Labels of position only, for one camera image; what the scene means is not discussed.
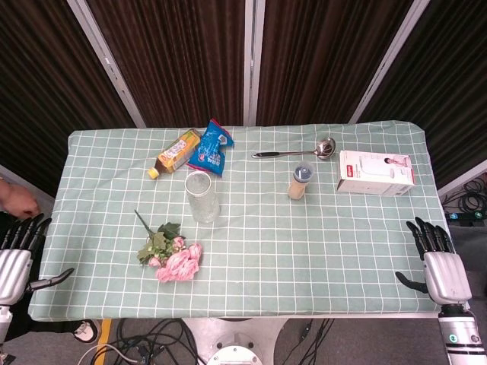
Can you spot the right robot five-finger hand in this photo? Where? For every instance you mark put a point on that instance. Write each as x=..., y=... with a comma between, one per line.
x=445, y=273

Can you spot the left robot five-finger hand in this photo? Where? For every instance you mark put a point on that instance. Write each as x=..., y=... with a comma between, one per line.
x=15, y=270

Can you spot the pink artificial flower bouquet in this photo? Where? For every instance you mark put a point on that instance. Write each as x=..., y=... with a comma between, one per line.
x=177, y=264

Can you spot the right robot arm silver white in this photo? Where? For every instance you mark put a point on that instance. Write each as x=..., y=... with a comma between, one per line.
x=460, y=334

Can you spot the person's bare hand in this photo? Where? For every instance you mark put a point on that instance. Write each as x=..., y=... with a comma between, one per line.
x=15, y=199

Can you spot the black power strip green switches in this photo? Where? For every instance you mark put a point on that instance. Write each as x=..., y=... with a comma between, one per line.
x=466, y=217

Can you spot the person's black trouser leg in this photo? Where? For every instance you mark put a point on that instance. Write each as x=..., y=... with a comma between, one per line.
x=42, y=327

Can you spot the yellow floor tape strip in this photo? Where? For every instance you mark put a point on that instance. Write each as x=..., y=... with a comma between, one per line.
x=103, y=334

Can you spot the white red product box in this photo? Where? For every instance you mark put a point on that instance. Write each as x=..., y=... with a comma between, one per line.
x=371, y=173

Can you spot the seasoning jar with grey lid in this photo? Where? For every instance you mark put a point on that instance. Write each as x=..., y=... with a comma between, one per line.
x=298, y=184

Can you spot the green white checked tablecloth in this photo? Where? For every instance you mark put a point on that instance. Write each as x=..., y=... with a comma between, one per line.
x=266, y=247

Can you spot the tea bottle with yellow cap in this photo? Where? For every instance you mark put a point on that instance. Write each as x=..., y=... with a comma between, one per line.
x=177, y=152

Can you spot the blue snack bag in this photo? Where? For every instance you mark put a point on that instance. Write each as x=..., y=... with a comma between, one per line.
x=211, y=150

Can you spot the slanted aluminium partition post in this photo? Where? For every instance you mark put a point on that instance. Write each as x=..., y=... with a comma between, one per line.
x=110, y=70
x=384, y=61

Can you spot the white table pedestal base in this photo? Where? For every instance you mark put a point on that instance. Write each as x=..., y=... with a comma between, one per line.
x=232, y=342

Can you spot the upright aluminium partition post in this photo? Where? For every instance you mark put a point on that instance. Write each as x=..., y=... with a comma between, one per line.
x=253, y=64

